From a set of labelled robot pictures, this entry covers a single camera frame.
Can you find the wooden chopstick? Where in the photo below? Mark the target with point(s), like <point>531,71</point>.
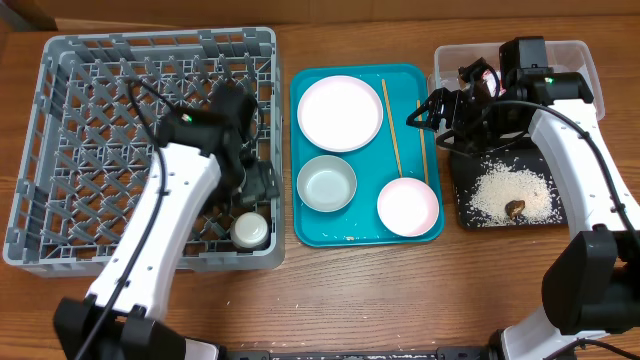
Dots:
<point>423,156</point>
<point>392,127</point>

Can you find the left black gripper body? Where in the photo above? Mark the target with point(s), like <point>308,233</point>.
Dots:
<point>259,184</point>

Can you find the grey plastic dish rack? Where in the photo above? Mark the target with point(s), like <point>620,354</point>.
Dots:
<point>86,156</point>

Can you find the grey bowl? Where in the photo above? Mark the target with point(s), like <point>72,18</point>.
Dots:
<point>326,183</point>

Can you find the small white pink plate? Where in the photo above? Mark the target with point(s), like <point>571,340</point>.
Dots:
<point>408,207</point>

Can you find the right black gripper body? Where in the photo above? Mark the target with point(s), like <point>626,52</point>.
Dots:
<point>454,114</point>

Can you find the white cup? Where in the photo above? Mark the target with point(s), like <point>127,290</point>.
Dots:
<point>249,231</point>

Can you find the left wooden chopstick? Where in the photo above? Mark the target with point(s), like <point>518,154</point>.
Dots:
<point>392,127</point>

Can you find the white rice pile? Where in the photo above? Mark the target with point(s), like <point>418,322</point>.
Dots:
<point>503,183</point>

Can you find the white red wrapper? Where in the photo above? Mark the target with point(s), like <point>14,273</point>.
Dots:
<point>492,83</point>

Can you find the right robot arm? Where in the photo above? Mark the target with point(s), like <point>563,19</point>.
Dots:
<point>592,289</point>

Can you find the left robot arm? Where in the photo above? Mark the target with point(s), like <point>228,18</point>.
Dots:
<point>202,159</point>

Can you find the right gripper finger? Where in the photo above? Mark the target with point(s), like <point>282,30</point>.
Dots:
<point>425,122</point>
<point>432,107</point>

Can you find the black tray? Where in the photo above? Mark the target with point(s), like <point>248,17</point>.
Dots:
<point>465,171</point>

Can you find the large white plate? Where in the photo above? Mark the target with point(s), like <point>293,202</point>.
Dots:
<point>340,113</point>

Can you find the clear plastic bin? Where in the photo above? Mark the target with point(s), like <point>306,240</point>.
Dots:
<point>563,56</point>

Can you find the teal serving tray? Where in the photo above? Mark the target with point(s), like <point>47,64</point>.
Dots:
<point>374,164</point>

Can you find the right wooden chopstick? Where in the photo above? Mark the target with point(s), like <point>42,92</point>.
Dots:
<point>423,156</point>

